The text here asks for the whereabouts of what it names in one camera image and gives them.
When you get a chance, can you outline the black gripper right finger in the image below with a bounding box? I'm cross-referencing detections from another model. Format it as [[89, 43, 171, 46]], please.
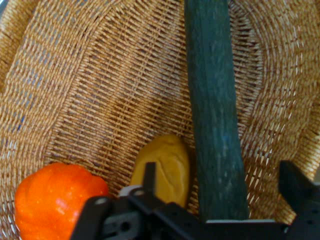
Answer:
[[278, 159, 320, 240]]

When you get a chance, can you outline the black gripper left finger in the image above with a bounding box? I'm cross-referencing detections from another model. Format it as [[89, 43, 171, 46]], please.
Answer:
[[70, 161, 206, 240]]

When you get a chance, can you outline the dark green toy cucumber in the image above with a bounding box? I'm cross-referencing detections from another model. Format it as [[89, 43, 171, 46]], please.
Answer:
[[183, 0, 250, 224]]

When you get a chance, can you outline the brown toy potato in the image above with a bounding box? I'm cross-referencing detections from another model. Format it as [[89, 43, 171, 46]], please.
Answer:
[[129, 134, 191, 209]]

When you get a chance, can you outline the woven wicker basket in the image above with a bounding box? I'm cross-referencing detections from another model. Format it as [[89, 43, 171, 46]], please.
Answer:
[[0, 0, 320, 240]]

